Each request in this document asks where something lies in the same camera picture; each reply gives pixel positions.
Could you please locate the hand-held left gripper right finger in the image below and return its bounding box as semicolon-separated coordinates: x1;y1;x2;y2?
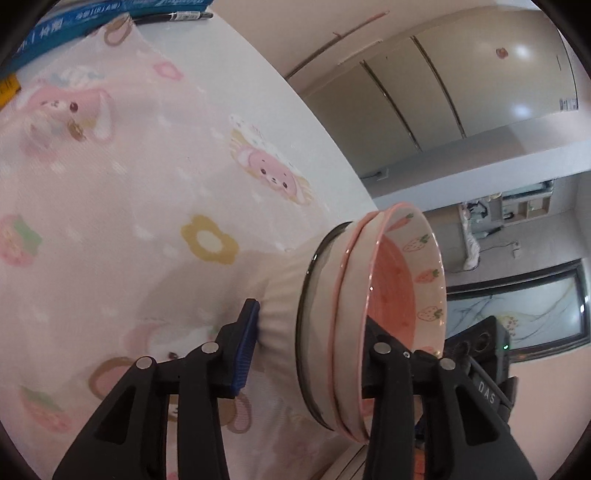
362;316;539;480

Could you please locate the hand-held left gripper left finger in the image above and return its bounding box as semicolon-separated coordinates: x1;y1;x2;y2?
52;298;262;480

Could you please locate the white bowl with dark rim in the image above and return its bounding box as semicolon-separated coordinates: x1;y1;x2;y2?
256;220;357;433

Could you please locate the pink strawberry print bowl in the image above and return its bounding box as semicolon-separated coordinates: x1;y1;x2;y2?
302;216;370;438
330;202;448;446

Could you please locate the white towel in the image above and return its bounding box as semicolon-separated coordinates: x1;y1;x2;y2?
461;220;483;274

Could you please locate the beige vanity cabinet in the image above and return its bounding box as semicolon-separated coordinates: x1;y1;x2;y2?
429;205;467;274

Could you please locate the pink printed tablecloth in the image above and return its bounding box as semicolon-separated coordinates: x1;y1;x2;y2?
0;14;371;480

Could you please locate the beige refrigerator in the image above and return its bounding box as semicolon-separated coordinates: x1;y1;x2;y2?
300;8;581;179

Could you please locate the black pen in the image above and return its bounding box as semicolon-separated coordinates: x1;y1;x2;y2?
133;11;214;25

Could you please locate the yellow packet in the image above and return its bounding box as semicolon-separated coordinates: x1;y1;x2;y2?
0;76;20;110

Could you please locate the teal cover book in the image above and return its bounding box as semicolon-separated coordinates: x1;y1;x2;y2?
128;0;214;16

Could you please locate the blue printed box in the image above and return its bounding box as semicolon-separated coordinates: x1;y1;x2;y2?
0;0;136;75

